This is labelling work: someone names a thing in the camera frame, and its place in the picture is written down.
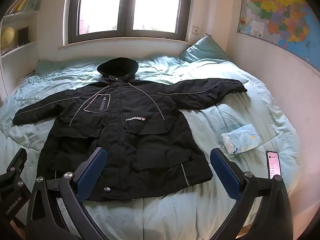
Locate white bookshelf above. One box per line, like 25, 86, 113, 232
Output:
0, 0, 44, 90

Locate teal pillow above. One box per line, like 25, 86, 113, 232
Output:
179, 35, 230, 63

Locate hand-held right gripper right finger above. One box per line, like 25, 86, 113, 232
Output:
209, 147, 294, 240

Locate blue white tissue pack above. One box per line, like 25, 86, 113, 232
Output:
221, 124, 263, 154

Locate teal quilted blanket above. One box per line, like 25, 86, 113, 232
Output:
0, 55, 304, 240

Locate black hooded jacket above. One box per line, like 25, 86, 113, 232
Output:
12, 57, 248, 202

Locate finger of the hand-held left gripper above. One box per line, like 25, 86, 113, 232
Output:
5, 148, 28, 179

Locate colourful wall map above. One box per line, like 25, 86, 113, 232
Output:
236, 0, 320, 67

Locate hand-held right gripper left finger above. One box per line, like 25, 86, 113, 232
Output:
26, 147, 108, 240

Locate dark framed window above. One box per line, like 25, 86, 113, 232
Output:
67, 0, 194, 44

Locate black box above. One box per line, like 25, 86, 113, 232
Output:
17, 27, 30, 45

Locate smartphone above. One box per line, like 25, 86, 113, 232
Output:
265, 151, 282, 180

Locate white window sill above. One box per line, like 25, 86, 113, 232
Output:
58, 39, 187, 55

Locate yellow globe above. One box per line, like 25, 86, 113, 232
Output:
1, 26, 15, 53

